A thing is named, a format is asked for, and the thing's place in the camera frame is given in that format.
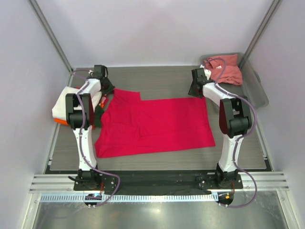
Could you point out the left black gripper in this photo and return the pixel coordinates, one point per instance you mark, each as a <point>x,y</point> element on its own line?
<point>110,90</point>

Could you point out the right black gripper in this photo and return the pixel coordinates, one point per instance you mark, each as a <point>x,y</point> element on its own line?
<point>192,92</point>

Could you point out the red t-shirt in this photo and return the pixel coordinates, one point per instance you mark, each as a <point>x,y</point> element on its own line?
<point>132,126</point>

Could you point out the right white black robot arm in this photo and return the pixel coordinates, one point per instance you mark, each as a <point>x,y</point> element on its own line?
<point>234,121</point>

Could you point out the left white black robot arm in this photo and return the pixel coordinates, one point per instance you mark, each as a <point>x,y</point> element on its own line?
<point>80,117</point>

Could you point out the folded dark green t-shirt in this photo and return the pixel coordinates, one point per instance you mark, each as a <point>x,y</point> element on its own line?
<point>99,111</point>

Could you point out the salmon pink t-shirt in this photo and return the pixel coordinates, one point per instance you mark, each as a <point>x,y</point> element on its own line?
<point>224,69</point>

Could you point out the grey plastic tray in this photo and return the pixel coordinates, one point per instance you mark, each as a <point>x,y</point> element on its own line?
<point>251,87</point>

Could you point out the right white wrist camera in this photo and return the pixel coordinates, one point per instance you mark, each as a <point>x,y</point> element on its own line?
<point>207,72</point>

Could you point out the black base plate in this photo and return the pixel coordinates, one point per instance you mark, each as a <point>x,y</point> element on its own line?
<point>155,183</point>

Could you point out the left aluminium corner post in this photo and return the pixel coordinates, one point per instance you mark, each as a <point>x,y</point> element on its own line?
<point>47,28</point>

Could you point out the aluminium corner post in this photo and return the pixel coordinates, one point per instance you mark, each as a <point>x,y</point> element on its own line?
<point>47,28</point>
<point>260,30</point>

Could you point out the right aluminium corner post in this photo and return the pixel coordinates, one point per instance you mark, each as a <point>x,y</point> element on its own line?
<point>260,30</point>

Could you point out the slotted cable duct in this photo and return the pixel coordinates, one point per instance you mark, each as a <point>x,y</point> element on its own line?
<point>94,197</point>

